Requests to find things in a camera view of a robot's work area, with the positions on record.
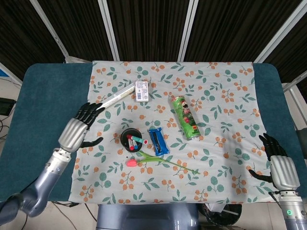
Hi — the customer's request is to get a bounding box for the small white barcode box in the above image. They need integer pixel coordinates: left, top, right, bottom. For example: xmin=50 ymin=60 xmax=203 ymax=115
xmin=134 ymin=80 xmax=150 ymax=103

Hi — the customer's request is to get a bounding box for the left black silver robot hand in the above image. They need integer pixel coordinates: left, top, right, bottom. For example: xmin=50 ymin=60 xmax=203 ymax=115
xmin=58 ymin=102 xmax=106 ymax=153

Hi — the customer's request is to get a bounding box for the dark partition panel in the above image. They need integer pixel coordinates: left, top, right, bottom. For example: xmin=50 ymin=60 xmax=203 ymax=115
xmin=262 ymin=4 xmax=307 ymax=83
xmin=38 ymin=0 xmax=114 ymax=62
xmin=107 ymin=0 xmax=190 ymax=62
xmin=185 ymin=0 xmax=303 ymax=63
xmin=0 ymin=0 xmax=66 ymax=80

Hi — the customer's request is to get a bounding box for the floral printed tablecloth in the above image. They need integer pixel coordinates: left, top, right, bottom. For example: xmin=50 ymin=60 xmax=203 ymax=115
xmin=68 ymin=59 xmax=279 ymax=205

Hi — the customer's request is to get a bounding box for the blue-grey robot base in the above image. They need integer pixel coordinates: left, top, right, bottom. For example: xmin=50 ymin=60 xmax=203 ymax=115
xmin=96 ymin=203 xmax=201 ymax=230

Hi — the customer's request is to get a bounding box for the blue plastic snack package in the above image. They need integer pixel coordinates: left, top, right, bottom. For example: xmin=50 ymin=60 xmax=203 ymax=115
xmin=148 ymin=127 xmax=171 ymax=155

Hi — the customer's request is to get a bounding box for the teal table cover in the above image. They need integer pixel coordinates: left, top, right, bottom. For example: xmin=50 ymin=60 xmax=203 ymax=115
xmin=0 ymin=62 xmax=307 ymax=203

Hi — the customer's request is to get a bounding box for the black device on floor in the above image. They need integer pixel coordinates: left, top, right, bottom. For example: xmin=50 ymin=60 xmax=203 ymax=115
xmin=0 ymin=97 xmax=16 ymax=116

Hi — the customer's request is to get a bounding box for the black trash bin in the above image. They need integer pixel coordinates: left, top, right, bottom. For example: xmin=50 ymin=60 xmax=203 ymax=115
xmin=201 ymin=203 xmax=242 ymax=227

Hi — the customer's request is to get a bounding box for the pink artificial tulip flower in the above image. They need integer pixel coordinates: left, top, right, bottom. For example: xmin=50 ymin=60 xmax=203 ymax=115
xmin=126 ymin=150 xmax=201 ymax=175

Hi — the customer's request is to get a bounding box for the green chips can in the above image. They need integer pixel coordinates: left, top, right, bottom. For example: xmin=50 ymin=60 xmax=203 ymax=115
xmin=170 ymin=95 xmax=201 ymax=141

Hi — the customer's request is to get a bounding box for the teal marker pen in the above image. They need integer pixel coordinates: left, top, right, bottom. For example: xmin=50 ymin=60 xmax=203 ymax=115
xmin=130 ymin=135 xmax=149 ymax=145

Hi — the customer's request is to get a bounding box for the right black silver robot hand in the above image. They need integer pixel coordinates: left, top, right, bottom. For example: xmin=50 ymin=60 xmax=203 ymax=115
xmin=248 ymin=133 xmax=301 ymax=191

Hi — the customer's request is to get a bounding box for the long white cardboard box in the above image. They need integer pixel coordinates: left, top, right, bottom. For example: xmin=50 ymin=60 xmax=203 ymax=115
xmin=95 ymin=82 xmax=136 ymax=111

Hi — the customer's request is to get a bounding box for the red whiteboard marker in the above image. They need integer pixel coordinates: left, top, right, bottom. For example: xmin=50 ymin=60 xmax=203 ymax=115
xmin=126 ymin=134 xmax=135 ymax=151

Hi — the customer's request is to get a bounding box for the black round pen holder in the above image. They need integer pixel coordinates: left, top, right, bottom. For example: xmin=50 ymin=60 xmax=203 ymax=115
xmin=120 ymin=128 xmax=144 ymax=153

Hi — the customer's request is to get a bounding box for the black floor cable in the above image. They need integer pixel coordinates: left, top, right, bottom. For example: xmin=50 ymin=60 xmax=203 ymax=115
xmin=50 ymin=200 xmax=80 ymax=208

